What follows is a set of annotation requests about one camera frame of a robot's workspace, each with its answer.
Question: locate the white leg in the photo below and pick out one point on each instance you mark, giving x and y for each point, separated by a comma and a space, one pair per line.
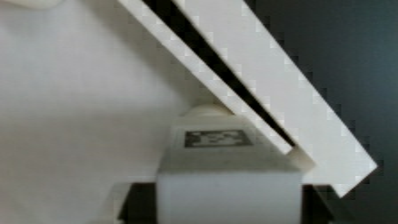
227, 181

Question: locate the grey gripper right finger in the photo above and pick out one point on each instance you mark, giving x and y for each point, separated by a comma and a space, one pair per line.
323, 209

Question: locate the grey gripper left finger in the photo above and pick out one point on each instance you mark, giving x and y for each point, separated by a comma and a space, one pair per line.
133, 203

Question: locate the white square tabletop tray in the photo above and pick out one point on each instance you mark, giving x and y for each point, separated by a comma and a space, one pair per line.
112, 63

